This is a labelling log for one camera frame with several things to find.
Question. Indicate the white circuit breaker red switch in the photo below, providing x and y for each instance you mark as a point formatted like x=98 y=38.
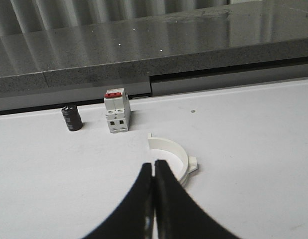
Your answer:
x=118 y=110

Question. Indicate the white half clamp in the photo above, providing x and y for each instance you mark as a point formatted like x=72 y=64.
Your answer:
x=189 y=162

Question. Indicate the black cylindrical capacitor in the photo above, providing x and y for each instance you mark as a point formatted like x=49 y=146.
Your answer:
x=72 y=117

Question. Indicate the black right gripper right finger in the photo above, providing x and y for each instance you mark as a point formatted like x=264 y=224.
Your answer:
x=177 y=214

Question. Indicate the grey stone countertop ledge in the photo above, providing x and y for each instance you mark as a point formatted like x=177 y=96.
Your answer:
x=223 y=46

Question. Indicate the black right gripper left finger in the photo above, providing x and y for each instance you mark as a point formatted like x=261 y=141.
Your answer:
x=133 y=218

